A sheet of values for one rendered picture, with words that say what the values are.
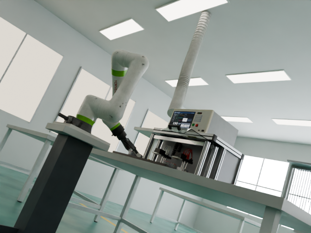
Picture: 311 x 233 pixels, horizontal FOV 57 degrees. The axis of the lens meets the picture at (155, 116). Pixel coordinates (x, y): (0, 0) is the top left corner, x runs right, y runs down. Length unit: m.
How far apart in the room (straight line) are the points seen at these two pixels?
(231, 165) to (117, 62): 1.16
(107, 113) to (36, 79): 4.83
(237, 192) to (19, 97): 5.52
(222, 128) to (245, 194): 1.04
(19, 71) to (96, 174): 2.93
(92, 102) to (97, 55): 5.34
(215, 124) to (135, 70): 0.78
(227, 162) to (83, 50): 5.33
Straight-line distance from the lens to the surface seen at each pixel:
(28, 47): 6.59
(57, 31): 6.87
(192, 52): 4.17
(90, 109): 1.87
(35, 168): 3.35
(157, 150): 2.34
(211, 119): 2.24
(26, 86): 6.49
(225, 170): 2.28
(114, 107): 1.80
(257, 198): 1.37
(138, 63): 1.95
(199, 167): 2.05
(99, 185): 7.40
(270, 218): 1.37
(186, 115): 2.41
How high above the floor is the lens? 0.57
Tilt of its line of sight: 14 degrees up
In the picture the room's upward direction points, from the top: 21 degrees clockwise
